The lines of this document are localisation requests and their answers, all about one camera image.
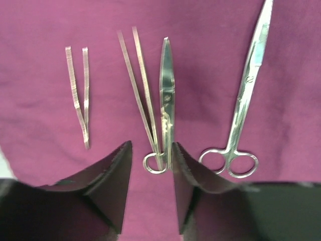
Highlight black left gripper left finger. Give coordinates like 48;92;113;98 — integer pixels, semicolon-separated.
1;141;132;240

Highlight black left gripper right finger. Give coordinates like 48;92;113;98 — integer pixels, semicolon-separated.
172;143;320;240

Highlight steel surgical scissors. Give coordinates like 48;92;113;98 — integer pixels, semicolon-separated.
198;0;273;179

